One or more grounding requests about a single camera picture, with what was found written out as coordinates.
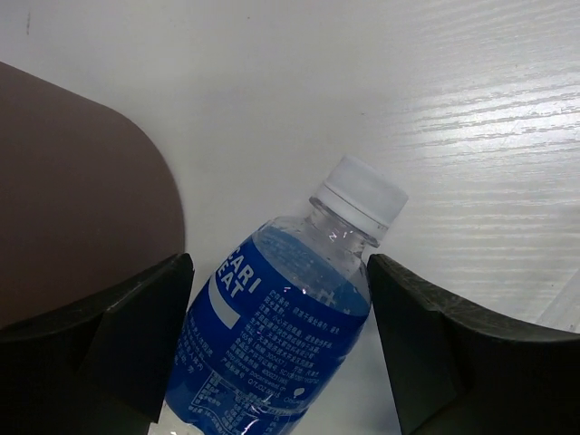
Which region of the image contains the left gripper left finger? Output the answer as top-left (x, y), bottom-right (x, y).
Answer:
top-left (1, 253), bottom-right (194, 434)

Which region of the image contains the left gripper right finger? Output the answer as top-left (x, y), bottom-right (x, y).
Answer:
top-left (367, 255), bottom-right (579, 434)

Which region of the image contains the brown round waste bin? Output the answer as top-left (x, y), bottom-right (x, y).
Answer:
top-left (1, 64), bottom-right (185, 326)

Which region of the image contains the blue label bottle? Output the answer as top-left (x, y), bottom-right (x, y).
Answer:
top-left (150, 156), bottom-right (408, 434)

